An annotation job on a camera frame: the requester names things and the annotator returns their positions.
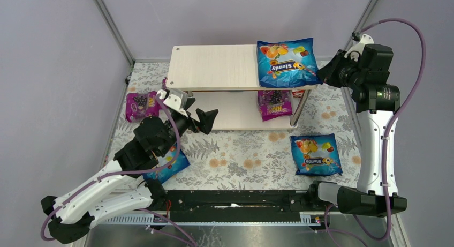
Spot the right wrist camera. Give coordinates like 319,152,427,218
344,32,374,62

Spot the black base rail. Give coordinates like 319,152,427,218
146,190,329,212

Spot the purple candy bag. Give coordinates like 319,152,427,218
162,77,168,91
258,90,293,122
125,91,160,123

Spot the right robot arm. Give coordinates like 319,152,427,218
309,43,407,217

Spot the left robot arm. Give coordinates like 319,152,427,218
40,95,218,244

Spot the slotted cable duct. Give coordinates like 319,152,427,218
103,212,322,227

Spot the blue slendy bag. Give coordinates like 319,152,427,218
290,133,343,177
143,146,190,184
256,38,322,89

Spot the white wooden two-tier shelf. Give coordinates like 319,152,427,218
167,44,316,130

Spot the red white packet behind shelf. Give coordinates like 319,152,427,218
292,90,305,99

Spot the floral patterned table mat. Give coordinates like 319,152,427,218
100,60,363,191

